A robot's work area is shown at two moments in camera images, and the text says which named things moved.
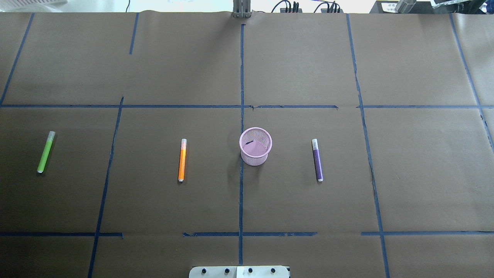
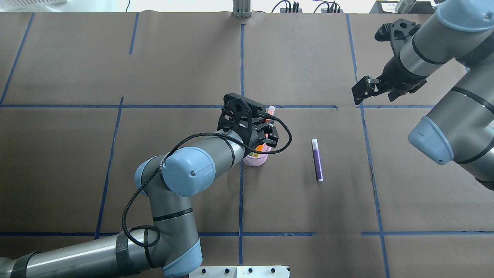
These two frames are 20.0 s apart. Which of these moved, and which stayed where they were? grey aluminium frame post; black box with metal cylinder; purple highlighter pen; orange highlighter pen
Moved: orange highlighter pen
Stayed: purple highlighter pen; grey aluminium frame post; black box with metal cylinder
